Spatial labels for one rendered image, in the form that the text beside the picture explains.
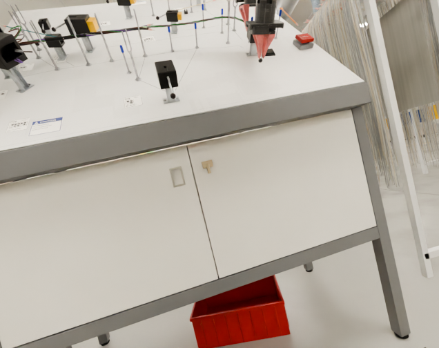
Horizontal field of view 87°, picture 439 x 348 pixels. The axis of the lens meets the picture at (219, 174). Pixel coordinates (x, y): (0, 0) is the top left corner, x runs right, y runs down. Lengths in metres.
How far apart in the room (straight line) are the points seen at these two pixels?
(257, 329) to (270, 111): 0.84
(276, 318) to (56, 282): 0.78
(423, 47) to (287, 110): 1.06
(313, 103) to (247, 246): 0.46
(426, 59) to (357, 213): 1.00
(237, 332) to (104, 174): 0.81
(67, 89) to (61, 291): 0.57
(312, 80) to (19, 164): 0.83
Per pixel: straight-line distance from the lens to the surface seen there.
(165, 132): 0.62
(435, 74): 1.63
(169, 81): 0.62
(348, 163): 0.86
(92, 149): 0.65
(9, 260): 0.79
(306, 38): 1.03
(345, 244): 0.87
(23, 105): 0.86
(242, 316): 1.09
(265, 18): 0.80
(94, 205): 0.69
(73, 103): 0.79
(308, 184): 0.77
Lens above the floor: 0.72
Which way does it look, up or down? 2 degrees down
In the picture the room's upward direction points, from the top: 13 degrees counter-clockwise
